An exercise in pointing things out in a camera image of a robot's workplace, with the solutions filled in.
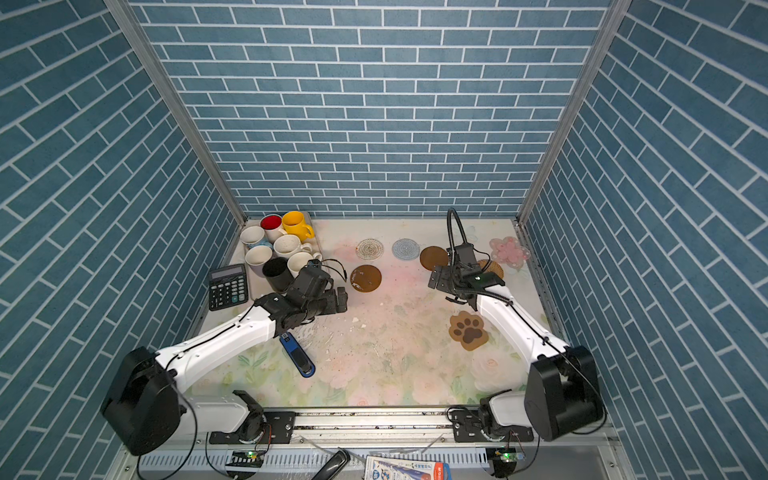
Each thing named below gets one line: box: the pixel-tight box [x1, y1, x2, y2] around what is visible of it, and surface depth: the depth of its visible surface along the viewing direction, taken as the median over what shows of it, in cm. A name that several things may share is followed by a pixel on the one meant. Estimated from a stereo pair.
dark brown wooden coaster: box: [420, 246, 449, 271], surface depth 112 cm
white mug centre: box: [273, 234, 313, 258], surface depth 105 cm
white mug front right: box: [287, 251, 322, 278], surface depth 99 cm
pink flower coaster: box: [489, 236, 531, 269], surface depth 114 cm
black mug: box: [262, 257, 294, 293], surface depth 98 cm
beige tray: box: [241, 211, 323, 301], surface depth 104 cm
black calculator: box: [208, 263, 249, 311], surface depth 100 cm
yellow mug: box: [282, 211, 315, 242], surface depth 110 cm
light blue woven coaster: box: [392, 238, 420, 261], surface depth 114 cm
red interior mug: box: [259, 213, 287, 244], surface depth 110 cm
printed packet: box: [364, 456, 452, 480], surface depth 69 cm
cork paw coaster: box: [449, 311, 489, 351], surface depth 93 cm
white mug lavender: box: [245, 245, 273, 278], surface depth 103 cm
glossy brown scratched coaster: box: [350, 264, 383, 293], surface depth 104 cm
